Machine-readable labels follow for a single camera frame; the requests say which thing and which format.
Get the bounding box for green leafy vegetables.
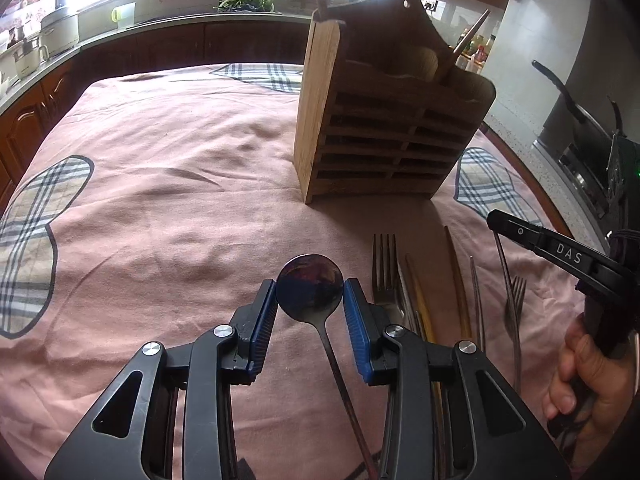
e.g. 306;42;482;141
215;0;276;13

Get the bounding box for white blender jug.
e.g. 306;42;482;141
0;35;51;80

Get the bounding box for pink plaid-heart tablecloth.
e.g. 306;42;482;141
0;62;591;480

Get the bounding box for black wok with lid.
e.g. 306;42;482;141
531;59;628;176

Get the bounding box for wooden utensil holder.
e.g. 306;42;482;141
292;0;497;206

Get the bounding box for measuring jug green handle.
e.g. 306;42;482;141
111;2;137;30

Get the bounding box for person's right hand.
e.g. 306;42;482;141
542;312;640;456

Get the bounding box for metal fork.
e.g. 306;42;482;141
504;276;527;396
371;232;421;331

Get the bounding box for metal chopstick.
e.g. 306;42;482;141
469;256;487;353
494;230;513;296

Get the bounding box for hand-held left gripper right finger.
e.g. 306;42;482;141
342;277;573;480

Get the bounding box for grey kitchen countertop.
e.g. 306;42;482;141
0;7;321;116

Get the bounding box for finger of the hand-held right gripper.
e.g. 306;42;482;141
487;210;543;253

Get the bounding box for gas stove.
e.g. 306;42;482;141
532;127;623;221

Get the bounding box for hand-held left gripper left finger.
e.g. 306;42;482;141
44;280;278;480

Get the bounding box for wooden base cabinets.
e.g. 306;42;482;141
0;15;321;196

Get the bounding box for metal spoon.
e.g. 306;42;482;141
276;254;383;480

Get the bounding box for white rice cooker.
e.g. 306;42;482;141
40;8;81;58

